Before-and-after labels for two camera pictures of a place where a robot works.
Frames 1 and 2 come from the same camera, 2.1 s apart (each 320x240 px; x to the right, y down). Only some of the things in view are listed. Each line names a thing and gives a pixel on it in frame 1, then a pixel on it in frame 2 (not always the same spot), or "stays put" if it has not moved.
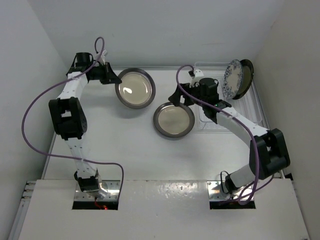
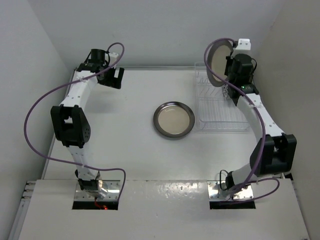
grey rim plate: [174, 121] stays put
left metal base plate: [113, 186] stays put
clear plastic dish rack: [247, 107] stays put
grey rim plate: [137, 89] -> [217, 57]
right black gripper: [175, 98] -> [229, 59]
